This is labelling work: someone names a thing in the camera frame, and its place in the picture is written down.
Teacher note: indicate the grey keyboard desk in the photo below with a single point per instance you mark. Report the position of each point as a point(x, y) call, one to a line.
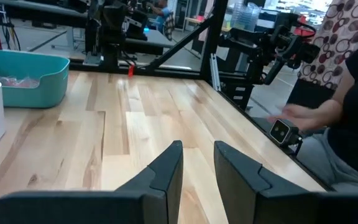
point(154, 42)

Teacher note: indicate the teal plastic bin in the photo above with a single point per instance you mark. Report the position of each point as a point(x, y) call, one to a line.
point(42, 93)

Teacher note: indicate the grey metal bracket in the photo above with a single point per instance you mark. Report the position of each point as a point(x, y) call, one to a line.
point(215, 73)

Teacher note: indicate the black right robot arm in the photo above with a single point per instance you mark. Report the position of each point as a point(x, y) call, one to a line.
point(110, 31)

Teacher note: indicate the clear bag orange gummies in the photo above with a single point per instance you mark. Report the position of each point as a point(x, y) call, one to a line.
point(20, 82)

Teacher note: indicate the white cloth circle pattern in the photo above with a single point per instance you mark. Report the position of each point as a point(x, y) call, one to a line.
point(337, 31)

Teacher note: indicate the person's forearm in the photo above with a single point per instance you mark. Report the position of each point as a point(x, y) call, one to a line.
point(337, 105)

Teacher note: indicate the person's hand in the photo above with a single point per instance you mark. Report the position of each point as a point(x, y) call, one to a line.
point(297, 116)

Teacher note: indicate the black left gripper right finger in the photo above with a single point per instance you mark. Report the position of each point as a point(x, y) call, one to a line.
point(238, 174)

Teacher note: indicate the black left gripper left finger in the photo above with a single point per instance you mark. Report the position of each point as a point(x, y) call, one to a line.
point(166, 174)

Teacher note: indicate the small table-level camera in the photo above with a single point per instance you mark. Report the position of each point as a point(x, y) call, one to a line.
point(280, 132)

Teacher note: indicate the black labelled cabinet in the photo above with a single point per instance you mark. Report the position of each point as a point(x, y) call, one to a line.
point(238, 93)

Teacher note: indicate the clear plastic cup stack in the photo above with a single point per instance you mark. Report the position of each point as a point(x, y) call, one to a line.
point(244, 17)

